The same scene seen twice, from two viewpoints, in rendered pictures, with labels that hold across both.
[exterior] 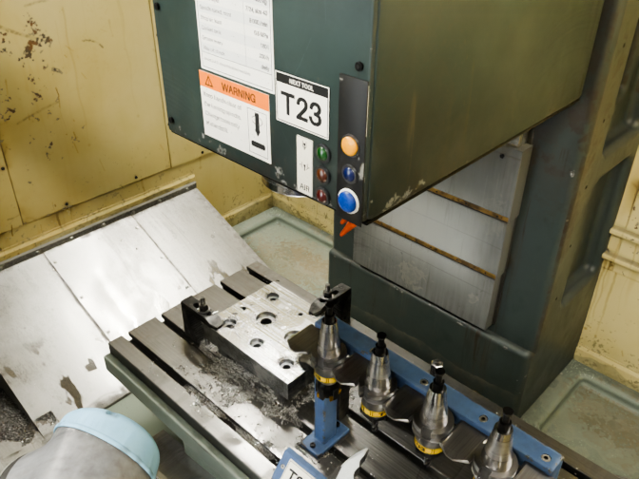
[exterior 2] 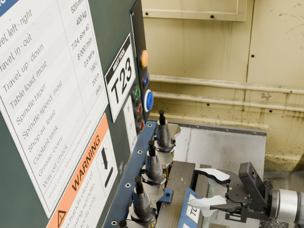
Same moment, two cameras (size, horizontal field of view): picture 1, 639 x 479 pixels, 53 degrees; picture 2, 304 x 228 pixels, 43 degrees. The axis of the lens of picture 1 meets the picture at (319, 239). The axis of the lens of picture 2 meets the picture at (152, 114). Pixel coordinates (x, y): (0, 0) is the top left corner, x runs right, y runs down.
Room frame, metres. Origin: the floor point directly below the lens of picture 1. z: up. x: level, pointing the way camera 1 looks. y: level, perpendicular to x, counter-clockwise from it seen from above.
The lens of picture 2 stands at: (0.94, 0.41, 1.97)
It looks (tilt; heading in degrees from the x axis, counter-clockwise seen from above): 41 degrees down; 245
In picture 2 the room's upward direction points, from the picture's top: 6 degrees counter-clockwise
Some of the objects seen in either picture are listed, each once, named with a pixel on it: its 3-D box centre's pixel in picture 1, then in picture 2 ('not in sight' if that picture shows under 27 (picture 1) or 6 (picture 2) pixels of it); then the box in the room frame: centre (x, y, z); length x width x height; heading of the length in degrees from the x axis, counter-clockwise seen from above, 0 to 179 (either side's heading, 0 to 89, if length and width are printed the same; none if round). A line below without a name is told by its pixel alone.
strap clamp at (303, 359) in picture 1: (321, 378); not in sight; (1.01, -0.01, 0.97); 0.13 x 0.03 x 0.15; 47
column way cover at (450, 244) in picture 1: (425, 212); not in sight; (1.42, -0.27, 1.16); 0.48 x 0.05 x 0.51; 47
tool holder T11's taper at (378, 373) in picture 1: (378, 367); (141, 198); (0.75, -0.10, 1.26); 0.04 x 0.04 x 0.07
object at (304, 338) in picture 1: (306, 340); not in sight; (0.87, 0.02, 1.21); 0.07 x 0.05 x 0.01; 137
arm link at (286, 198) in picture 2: not in sight; (284, 204); (0.44, 0.04, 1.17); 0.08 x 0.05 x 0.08; 47
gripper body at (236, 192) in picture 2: not in sight; (249, 201); (0.51, -0.02, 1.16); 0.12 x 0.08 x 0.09; 137
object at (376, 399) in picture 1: (377, 387); (143, 211); (0.75, -0.10, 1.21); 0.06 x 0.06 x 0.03
